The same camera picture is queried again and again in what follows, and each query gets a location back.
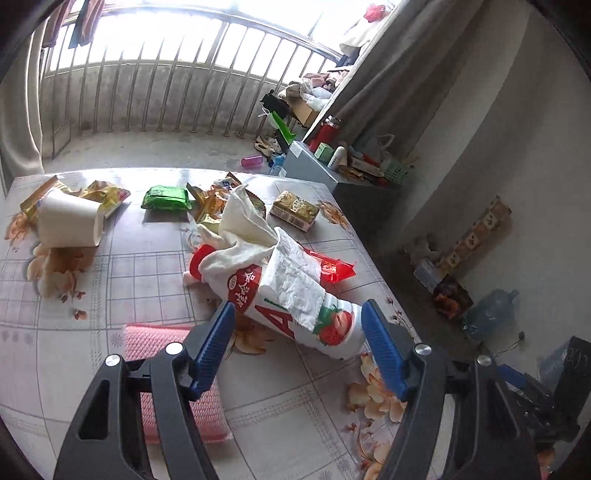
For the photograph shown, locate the orange snack bag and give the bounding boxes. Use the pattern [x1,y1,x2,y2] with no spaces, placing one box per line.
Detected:
[187,182,232,222]

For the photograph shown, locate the grey cabinet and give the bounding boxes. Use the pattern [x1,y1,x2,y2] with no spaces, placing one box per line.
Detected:
[281,138,402,232]

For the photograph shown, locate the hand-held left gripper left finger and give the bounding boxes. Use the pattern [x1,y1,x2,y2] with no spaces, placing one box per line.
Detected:
[53,301,237,480]

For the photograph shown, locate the green snack packet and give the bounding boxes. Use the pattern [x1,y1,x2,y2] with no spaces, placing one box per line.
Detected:
[141,185,192,212]

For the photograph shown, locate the patterned tile column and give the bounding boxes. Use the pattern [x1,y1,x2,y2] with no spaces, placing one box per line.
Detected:
[438,196,513,273]

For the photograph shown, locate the hanging clothes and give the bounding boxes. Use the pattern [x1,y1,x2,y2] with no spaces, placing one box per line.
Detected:
[41,0,107,49]

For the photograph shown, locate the pink knitted cloth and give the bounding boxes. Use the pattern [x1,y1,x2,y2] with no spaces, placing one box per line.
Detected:
[121,323,234,446]

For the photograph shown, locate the black bread bag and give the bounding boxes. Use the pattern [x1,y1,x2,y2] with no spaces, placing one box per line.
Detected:
[433,274,474,319]

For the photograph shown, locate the grey curtain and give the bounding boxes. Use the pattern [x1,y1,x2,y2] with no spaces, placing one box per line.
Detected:
[302,0,467,153]

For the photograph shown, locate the red white flat box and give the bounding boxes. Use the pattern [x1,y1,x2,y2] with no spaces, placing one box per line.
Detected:
[348,154,384,178]

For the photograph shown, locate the pile of clothes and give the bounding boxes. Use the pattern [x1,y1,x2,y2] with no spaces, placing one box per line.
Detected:
[277,71,352,100]

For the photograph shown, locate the dispenser water bottle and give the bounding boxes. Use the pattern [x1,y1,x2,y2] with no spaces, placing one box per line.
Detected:
[538,344,573,384]

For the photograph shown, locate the large blue water jug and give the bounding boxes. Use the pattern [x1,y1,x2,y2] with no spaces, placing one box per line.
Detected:
[462,288,520,342]

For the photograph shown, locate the hanging white garment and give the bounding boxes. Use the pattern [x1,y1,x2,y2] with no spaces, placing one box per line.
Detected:
[339,0,402,54]

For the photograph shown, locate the green plastic basket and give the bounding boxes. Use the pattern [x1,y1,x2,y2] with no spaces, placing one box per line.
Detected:
[381,159,414,185]

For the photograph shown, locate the yellow green carton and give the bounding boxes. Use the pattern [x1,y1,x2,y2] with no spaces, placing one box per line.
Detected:
[269,190,321,232]

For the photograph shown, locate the metal balcony railing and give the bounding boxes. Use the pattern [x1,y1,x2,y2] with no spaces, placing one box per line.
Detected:
[39,7,345,139]

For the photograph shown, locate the beige curtain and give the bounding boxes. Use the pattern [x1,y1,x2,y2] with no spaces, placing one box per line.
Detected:
[0,28,47,185]

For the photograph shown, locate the white paper cup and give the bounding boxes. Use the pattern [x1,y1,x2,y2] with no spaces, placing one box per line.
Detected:
[36,188,106,247]

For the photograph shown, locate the cardboard box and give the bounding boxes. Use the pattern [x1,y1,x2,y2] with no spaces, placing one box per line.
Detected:
[291,99,324,126]

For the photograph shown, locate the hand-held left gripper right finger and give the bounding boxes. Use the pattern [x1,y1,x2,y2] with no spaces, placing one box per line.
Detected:
[360,299,541,480]

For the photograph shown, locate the blue white barcode carton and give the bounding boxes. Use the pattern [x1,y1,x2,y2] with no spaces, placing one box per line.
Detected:
[213,172,245,191]

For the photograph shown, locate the black power cable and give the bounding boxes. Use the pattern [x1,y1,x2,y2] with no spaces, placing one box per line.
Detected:
[496,330,527,358]

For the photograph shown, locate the brown snack bag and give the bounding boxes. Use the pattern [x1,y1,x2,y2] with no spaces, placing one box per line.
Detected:
[240,184,267,217]

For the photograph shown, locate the yellow snack bag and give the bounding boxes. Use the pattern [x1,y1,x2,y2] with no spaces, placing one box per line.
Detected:
[78,180,132,217]
[19,175,84,227]

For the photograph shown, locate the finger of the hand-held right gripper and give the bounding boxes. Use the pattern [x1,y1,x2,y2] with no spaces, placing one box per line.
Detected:
[498,364,555,398]

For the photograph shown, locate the crumpled white plastic bag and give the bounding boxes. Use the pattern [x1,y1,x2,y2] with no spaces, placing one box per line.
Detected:
[404,235,439,264]

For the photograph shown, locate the floral tablecloth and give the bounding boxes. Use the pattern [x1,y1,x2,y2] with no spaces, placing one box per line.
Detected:
[0,168,455,480]

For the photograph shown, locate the red thermos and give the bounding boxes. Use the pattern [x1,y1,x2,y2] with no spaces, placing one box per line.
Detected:
[308,116,342,154]

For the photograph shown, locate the white tissue paper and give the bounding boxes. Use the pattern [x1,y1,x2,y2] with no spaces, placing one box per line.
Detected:
[259,226,326,333]

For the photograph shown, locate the green paper bag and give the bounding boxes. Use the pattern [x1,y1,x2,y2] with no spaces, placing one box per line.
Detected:
[270,111,297,141]

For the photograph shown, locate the tissue pack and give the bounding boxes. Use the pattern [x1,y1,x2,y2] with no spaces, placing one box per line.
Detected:
[413,258,446,294]

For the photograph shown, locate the beige shoes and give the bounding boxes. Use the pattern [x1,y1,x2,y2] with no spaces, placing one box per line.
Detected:
[253,134,289,155]

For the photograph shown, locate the white strawberry drink bottle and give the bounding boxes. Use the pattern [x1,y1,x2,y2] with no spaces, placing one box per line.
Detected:
[182,244,368,361]

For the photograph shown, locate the white cloth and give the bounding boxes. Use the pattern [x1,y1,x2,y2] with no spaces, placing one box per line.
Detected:
[203,185,280,289]

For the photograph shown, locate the red plastic wrapper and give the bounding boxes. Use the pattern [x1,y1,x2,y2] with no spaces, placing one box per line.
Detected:
[302,247,357,284]

